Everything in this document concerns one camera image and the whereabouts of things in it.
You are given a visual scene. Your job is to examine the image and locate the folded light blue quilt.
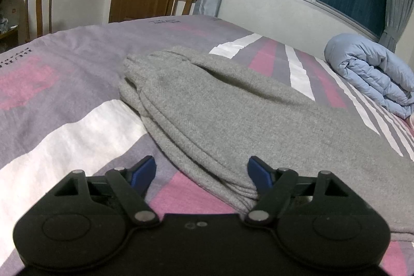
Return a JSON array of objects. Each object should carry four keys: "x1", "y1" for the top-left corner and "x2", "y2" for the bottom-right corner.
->
[{"x1": 324, "y1": 33, "x2": 414, "y2": 120}]

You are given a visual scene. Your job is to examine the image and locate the striped purple pink bedsheet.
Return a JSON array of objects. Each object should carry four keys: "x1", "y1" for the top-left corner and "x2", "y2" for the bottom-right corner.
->
[{"x1": 0, "y1": 15, "x2": 414, "y2": 276}]

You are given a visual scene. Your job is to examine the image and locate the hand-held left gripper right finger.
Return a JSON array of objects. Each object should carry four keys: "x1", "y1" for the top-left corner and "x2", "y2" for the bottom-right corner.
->
[{"x1": 245, "y1": 156, "x2": 360, "y2": 227}]

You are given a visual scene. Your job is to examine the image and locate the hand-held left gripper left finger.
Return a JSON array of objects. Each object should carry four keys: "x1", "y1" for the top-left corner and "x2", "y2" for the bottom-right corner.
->
[{"x1": 45, "y1": 155, "x2": 160, "y2": 226}]

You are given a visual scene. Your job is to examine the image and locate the grey pants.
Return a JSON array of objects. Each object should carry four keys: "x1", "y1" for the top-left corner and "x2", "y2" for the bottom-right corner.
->
[{"x1": 118, "y1": 46, "x2": 414, "y2": 242}]

